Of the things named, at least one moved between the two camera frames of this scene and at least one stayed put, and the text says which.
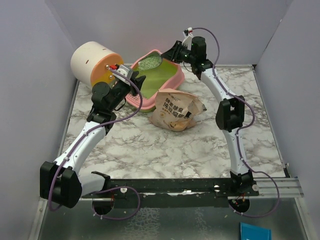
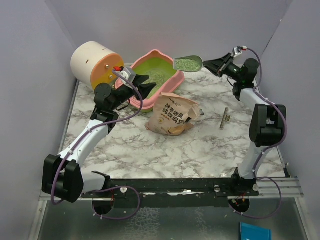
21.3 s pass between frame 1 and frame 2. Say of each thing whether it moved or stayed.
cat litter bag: moved
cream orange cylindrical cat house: stayed
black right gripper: moved
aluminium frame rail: stayed
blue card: stayed
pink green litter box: stayed
